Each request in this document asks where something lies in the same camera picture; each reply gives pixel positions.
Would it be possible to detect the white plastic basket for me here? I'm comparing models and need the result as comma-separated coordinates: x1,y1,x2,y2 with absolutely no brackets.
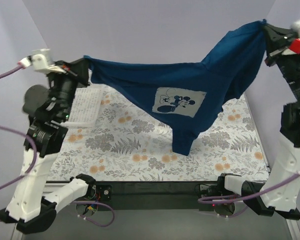
61,84,104,128

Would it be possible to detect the blue t shirt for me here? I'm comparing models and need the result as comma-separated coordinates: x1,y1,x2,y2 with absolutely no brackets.
87,20,267,156

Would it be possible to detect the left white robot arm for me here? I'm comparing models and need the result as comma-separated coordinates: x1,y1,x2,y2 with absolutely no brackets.
0,58,97,235

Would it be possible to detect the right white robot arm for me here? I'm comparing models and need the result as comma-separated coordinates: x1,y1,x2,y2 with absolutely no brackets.
216,20,300,221

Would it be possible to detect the floral table mat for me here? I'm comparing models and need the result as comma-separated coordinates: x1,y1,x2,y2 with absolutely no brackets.
48,86,269,182

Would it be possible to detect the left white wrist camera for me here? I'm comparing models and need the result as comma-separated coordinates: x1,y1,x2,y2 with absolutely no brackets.
17,48,66,75

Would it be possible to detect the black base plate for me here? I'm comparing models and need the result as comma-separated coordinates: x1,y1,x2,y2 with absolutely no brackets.
91,181,217,211

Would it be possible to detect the aluminium frame rail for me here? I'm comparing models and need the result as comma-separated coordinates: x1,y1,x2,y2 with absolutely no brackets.
11,216,300,240

